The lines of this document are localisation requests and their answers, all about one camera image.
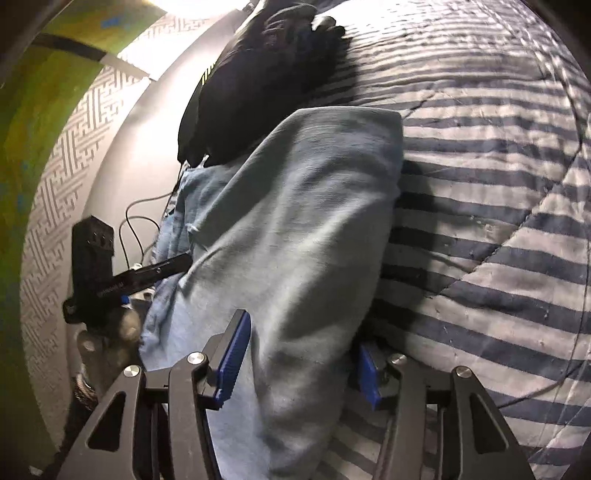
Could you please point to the person's left hand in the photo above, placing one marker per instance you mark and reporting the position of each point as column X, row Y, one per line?
column 111, row 341

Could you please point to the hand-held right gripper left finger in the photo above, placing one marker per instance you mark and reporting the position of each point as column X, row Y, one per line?
column 233, row 355

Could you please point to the black folded garment yellow stripes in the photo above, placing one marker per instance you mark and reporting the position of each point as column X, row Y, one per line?
column 244, row 92

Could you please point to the striped bed quilt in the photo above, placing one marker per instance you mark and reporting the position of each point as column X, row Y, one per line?
column 485, row 207

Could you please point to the light blue jeans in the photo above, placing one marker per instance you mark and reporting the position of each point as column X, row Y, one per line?
column 295, row 254

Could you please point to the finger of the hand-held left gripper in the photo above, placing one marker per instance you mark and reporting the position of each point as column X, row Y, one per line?
column 157, row 272

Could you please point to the white power strip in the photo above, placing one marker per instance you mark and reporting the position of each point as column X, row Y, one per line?
column 138, row 272

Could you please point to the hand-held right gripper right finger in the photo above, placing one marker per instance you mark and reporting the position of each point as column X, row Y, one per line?
column 369, row 378

